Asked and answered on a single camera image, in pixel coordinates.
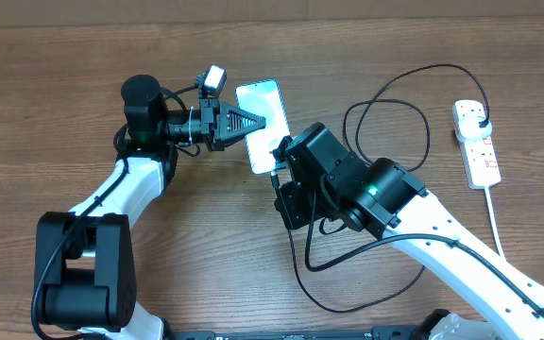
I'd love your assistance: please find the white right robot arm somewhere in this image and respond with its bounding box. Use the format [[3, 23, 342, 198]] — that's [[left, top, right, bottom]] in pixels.
[[271, 123, 544, 339]]

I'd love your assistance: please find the Samsung Galaxy smartphone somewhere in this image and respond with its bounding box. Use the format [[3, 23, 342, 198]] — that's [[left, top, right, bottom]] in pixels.
[[234, 78, 292, 176]]

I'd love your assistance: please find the white power extension strip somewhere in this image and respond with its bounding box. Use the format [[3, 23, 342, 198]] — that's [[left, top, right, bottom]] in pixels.
[[451, 99, 502, 189]]

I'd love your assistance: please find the white charger adapter plug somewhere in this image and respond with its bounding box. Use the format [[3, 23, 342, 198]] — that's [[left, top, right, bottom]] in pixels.
[[455, 117, 493, 143]]

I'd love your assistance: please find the white power strip cord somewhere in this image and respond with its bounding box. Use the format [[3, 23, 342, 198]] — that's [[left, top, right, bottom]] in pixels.
[[483, 186, 507, 259]]

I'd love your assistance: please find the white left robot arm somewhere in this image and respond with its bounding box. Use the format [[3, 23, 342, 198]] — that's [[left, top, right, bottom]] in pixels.
[[31, 65, 266, 339]]

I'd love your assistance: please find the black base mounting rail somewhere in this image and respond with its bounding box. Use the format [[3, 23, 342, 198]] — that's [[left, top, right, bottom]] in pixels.
[[170, 325, 418, 340]]

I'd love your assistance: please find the black USB charging cable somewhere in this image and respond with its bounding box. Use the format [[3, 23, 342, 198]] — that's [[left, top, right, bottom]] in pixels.
[[269, 63, 491, 315]]

